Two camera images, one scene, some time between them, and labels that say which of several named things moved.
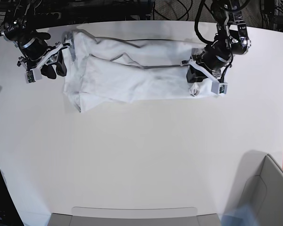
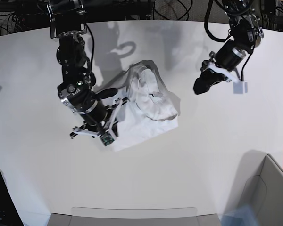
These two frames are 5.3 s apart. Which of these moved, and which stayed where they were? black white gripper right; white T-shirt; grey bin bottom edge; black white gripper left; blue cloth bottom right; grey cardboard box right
Moved: black white gripper left; black white gripper right; white T-shirt
Stayed: blue cloth bottom right; grey bin bottom edge; grey cardboard box right
